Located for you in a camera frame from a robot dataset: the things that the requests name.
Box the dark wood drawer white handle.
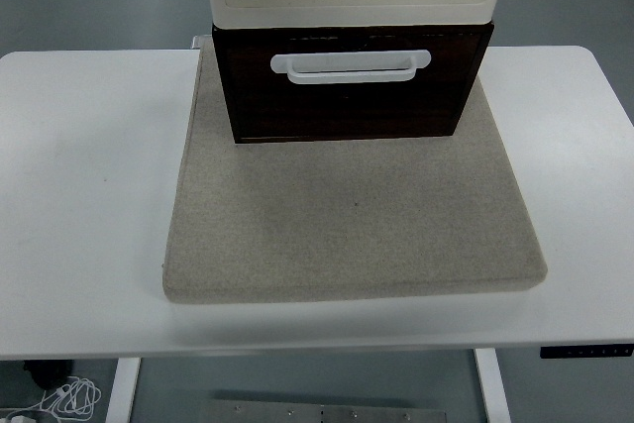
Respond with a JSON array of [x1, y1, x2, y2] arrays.
[[220, 35, 485, 141]]

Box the dark wood drawer housing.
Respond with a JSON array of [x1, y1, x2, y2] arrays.
[[211, 20, 496, 145]]

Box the beige fabric mat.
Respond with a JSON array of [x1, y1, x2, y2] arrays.
[[161, 45, 549, 304]]

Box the white table leg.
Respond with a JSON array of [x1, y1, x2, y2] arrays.
[[105, 357, 143, 423], [473, 348, 512, 423]]

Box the black table control panel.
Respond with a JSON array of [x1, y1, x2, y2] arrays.
[[539, 343, 634, 360]]

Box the black caster wheel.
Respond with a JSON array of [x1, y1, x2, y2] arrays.
[[22, 359, 70, 390]]

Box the white tangled cable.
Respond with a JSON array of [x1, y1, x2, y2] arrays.
[[2, 375, 103, 423]]

